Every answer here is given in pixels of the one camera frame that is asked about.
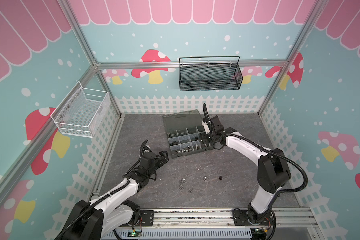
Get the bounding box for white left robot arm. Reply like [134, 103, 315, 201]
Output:
[55, 147, 169, 240]

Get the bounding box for black wire mesh basket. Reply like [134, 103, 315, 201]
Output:
[179, 56, 244, 92]

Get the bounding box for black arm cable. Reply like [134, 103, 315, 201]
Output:
[202, 103, 309, 240]
[53, 138, 149, 240]

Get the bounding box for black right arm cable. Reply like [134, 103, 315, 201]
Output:
[202, 103, 309, 240]

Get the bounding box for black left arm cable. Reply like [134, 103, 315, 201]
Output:
[53, 138, 149, 240]

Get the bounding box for green transparent compartment organizer box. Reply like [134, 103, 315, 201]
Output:
[163, 110, 214, 159]

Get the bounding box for white wire mesh basket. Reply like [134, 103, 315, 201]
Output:
[51, 82, 111, 138]

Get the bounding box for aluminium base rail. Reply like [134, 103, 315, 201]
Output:
[64, 206, 322, 240]

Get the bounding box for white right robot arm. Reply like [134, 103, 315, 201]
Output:
[203, 116, 291, 225]

